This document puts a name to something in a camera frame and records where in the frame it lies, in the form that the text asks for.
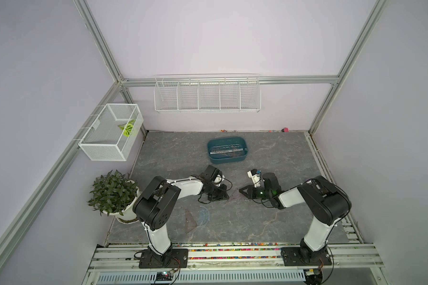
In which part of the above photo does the teal plastic storage box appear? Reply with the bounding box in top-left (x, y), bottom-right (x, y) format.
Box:
top-left (207, 137), bottom-right (248, 164)

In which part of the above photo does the clear straight ruler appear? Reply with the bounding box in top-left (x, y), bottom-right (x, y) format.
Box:
top-left (209, 149), bottom-right (244, 157)

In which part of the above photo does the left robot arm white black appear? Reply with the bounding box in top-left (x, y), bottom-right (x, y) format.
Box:
top-left (133, 174), bottom-right (227, 257)

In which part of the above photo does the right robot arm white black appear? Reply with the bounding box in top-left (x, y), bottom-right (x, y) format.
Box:
top-left (239, 173), bottom-right (352, 255)

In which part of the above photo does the blue protractor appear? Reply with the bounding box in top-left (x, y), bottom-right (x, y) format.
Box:
top-left (197, 206), bottom-right (210, 227)

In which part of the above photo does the white vent grille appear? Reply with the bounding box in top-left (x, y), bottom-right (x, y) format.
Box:
top-left (96, 270), bottom-right (306, 285)

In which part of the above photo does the circuit board left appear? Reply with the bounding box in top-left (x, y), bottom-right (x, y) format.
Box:
top-left (154, 271), bottom-right (173, 284)

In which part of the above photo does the circuit board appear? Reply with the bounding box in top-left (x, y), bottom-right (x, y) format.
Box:
top-left (304, 269), bottom-right (323, 285)
top-left (154, 271), bottom-right (173, 284)

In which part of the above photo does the potted green plant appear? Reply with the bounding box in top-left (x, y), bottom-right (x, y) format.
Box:
top-left (88, 171), bottom-right (140, 224)

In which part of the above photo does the circuit board right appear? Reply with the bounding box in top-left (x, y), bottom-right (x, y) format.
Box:
top-left (304, 269), bottom-right (323, 285)

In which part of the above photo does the green leaf toy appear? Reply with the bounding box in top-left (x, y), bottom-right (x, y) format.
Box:
top-left (118, 119), bottom-right (135, 137)

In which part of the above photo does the white mesh basket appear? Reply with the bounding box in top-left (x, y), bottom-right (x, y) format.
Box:
top-left (78, 103), bottom-right (143, 162)

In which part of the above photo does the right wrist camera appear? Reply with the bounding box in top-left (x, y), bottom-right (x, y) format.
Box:
top-left (247, 169), bottom-right (262, 188)

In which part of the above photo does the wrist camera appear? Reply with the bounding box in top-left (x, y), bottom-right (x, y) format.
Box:
top-left (247, 169), bottom-right (262, 188)
top-left (200, 165), bottom-right (224, 185)

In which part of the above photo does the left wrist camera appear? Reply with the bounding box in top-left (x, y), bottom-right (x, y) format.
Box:
top-left (200, 165), bottom-right (224, 185)

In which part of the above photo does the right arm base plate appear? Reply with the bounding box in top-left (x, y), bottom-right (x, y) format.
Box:
top-left (281, 247), bottom-right (333, 267)

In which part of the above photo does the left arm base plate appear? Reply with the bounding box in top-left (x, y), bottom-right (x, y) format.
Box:
top-left (139, 249), bottom-right (189, 269)

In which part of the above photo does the white wire wall shelf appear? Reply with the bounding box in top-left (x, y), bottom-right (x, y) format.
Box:
top-left (153, 74), bottom-right (262, 113)

